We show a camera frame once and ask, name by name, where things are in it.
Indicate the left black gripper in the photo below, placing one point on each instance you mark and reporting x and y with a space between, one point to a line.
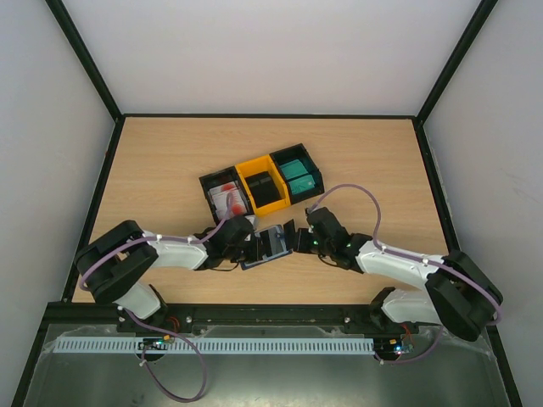
253 254

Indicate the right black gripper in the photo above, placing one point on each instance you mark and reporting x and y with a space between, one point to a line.
302 240

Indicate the dark blue card holder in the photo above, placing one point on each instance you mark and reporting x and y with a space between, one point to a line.
266 245

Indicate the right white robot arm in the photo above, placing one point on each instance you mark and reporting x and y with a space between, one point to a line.
449 290

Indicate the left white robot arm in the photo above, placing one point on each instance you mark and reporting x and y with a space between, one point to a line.
111 267

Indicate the black card stack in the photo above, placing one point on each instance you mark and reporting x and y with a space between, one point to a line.
263 189

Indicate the teal card stack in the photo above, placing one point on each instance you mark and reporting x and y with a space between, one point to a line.
298 178

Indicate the red white card stack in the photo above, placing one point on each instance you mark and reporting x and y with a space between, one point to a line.
228 200

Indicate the yellow bin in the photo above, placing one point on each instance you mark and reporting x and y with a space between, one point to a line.
255 166

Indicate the black bin right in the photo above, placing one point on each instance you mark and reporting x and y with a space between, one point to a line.
299 151

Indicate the black bin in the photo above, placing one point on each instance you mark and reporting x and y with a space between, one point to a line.
299 151
218 178

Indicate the black bin left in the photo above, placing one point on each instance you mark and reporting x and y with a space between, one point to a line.
218 178

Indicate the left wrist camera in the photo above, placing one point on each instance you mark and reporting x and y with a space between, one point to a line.
253 220

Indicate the black mounting rail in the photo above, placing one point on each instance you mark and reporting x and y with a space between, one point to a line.
352 319

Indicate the grey slotted cable duct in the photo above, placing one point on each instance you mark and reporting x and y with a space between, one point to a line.
210 345

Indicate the black enclosure frame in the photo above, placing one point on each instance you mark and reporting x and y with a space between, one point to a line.
474 26

